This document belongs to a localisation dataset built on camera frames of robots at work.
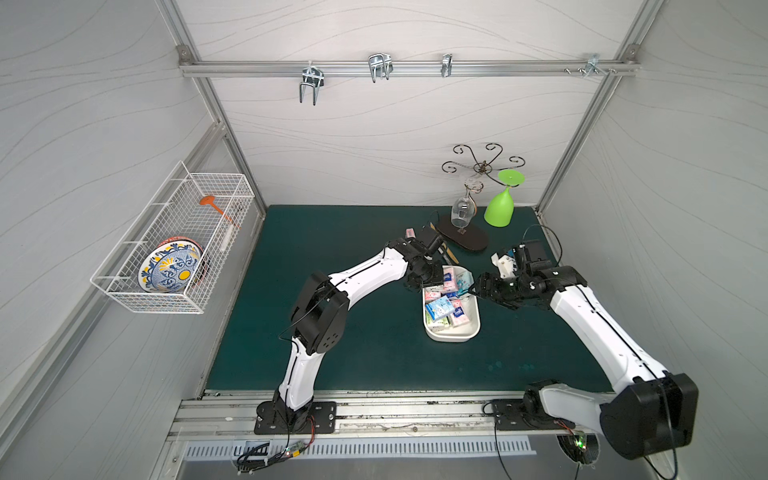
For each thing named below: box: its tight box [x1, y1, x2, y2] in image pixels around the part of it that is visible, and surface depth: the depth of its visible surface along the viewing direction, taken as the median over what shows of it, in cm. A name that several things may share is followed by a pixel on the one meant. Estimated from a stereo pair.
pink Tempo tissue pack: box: [443, 267, 458, 293], surface depth 92 cm
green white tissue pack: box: [426, 317, 451, 332], surface depth 86 cm
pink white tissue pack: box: [450, 298, 470, 328], surface depth 87 cm
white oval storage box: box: [422, 265, 481, 342], surface depth 88 cm
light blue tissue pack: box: [425, 295, 455, 321], surface depth 86 cm
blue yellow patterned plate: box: [138, 240, 203, 294], surface depth 63 cm
